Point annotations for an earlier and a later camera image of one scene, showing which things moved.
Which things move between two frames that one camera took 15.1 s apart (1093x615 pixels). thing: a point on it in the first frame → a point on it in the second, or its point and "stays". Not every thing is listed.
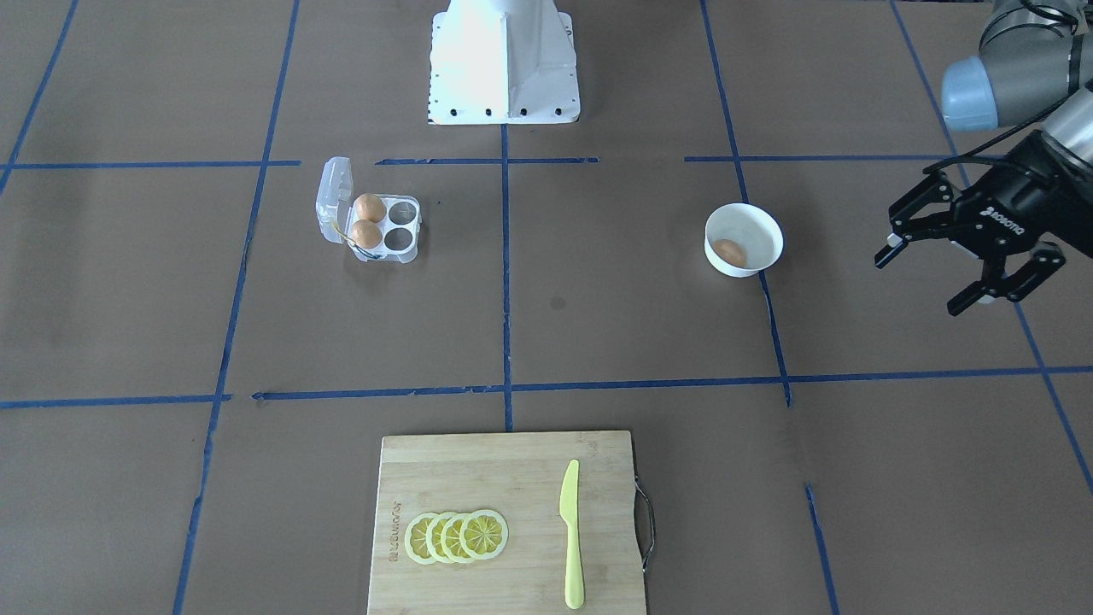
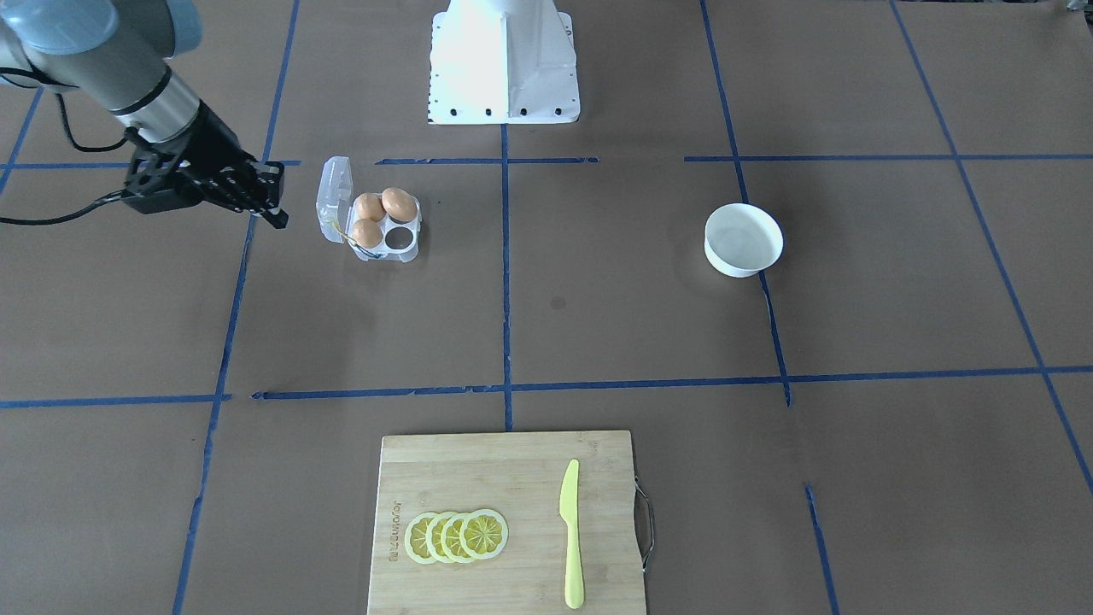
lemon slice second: [434, 537] stays
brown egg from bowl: [732, 252] → [399, 204]
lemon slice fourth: [484, 535] stays
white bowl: [756, 227] stays
